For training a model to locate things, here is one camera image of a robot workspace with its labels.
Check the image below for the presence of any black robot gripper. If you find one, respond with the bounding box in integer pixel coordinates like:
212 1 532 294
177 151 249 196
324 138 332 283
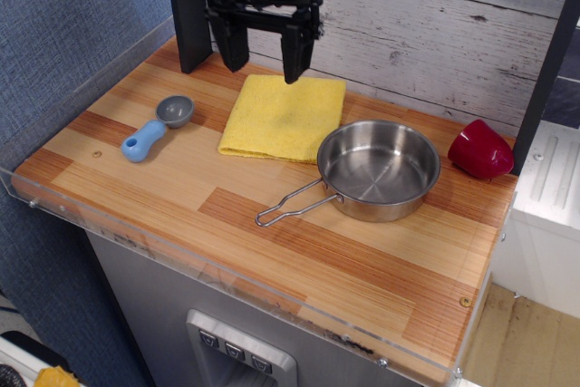
206 0 323 84

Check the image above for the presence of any blue grey ice cream scoop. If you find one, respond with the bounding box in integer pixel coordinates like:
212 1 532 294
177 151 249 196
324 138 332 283
121 95 195 162

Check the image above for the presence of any white toy sink unit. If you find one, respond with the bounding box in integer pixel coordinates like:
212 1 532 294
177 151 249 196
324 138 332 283
490 121 579 317

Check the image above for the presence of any yellow object bottom left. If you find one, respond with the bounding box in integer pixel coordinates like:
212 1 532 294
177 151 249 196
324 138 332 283
34 366 81 387

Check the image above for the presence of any toy fridge water dispenser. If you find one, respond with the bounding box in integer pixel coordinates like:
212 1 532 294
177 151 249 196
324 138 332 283
187 309 298 386

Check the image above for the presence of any clear acrylic shelf guard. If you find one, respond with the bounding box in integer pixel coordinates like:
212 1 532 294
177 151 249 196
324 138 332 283
1 20 516 386

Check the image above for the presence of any black right shelf post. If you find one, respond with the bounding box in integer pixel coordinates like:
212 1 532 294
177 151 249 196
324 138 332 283
511 0 579 176

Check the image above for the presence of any red plastic cup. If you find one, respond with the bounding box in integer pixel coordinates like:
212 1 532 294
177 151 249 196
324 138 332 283
448 120 515 179

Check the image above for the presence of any stainless steel pan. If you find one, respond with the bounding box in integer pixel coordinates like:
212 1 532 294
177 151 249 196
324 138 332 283
255 120 441 227

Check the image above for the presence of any yellow towel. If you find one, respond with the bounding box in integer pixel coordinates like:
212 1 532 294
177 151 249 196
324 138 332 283
218 74 346 163

